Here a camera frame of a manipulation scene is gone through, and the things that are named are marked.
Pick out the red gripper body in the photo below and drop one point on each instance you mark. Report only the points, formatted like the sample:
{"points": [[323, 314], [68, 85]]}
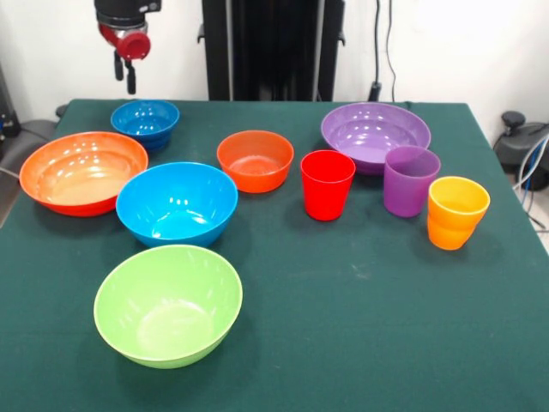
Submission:
{"points": [[135, 46]]}

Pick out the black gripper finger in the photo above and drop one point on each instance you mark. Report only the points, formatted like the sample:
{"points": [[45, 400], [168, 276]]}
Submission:
{"points": [[130, 79], [118, 66]]}

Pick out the small dark blue bowl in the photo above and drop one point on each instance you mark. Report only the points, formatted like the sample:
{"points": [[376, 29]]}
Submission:
{"points": [[143, 124]]}

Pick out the large light blue bowl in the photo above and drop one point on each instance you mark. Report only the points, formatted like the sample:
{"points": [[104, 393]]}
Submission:
{"points": [[176, 206]]}

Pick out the small orange bowl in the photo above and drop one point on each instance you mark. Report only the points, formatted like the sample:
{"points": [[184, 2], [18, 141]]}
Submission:
{"points": [[257, 180]]}

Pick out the green bowl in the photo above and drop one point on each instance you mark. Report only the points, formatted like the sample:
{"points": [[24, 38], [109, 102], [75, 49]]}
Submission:
{"points": [[167, 309]]}

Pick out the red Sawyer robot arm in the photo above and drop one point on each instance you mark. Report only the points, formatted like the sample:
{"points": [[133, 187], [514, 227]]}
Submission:
{"points": [[124, 10]]}

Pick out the large orange bowl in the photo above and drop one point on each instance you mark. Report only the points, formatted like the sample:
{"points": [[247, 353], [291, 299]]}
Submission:
{"points": [[81, 176]]}

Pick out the grey office chair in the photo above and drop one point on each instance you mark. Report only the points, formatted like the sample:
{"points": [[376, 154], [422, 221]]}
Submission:
{"points": [[30, 137]]}

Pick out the black equipment stand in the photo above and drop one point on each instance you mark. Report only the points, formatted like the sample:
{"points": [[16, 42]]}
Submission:
{"points": [[6, 107]]}

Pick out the red cup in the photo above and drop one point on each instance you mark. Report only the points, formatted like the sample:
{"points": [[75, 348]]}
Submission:
{"points": [[326, 193]]}

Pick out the purple bowl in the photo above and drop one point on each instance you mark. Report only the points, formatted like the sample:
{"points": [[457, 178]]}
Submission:
{"points": [[364, 133]]}

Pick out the purple cup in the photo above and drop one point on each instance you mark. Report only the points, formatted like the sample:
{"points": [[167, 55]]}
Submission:
{"points": [[407, 193]]}

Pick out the dark green table cloth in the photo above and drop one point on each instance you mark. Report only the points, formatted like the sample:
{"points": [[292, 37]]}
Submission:
{"points": [[343, 322]]}

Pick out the orange cup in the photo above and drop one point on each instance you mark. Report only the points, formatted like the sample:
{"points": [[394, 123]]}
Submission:
{"points": [[454, 223]]}

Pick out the black chair base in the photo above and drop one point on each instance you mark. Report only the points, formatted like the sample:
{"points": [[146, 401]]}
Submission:
{"points": [[523, 141]]}

